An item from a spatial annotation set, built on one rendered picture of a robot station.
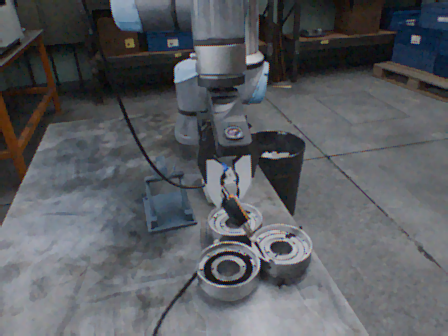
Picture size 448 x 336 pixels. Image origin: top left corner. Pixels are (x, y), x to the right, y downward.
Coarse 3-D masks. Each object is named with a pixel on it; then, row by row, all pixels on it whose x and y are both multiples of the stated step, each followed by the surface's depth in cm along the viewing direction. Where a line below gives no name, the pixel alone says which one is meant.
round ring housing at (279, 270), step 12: (264, 228) 68; (276, 228) 69; (288, 228) 69; (276, 240) 67; (288, 240) 67; (300, 240) 67; (288, 252) 67; (264, 264) 62; (276, 264) 60; (288, 264) 60; (300, 264) 61; (276, 276) 63; (288, 276) 62
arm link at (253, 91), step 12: (252, 0) 90; (252, 12) 92; (252, 24) 94; (252, 36) 95; (252, 48) 97; (252, 60) 97; (252, 72) 99; (264, 72) 100; (252, 84) 100; (264, 84) 100; (240, 96) 102; (252, 96) 102; (264, 96) 103
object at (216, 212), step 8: (216, 208) 74; (248, 208) 75; (256, 208) 74; (208, 216) 72; (216, 216) 74; (256, 216) 74; (208, 224) 71; (224, 224) 72; (232, 224) 75; (256, 224) 71; (216, 232) 68; (232, 232) 70; (240, 232) 70; (224, 240) 68; (232, 240) 67; (240, 240) 68; (248, 240) 68
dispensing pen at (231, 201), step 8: (224, 192) 60; (224, 200) 60; (232, 200) 59; (224, 208) 62; (232, 208) 59; (240, 208) 59; (232, 216) 60; (240, 216) 59; (240, 224) 59; (248, 224) 61; (248, 232) 61; (256, 240) 61; (264, 256) 62
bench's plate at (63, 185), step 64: (64, 128) 124; (128, 128) 122; (64, 192) 89; (128, 192) 88; (192, 192) 87; (256, 192) 86; (0, 256) 70; (64, 256) 70; (128, 256) 69; (192, 256) 68; (0, 320) 58; (64, 320) 57; (128, 320) 57; (192, 320) 56; (256, 320) 56; (320, 320) 55
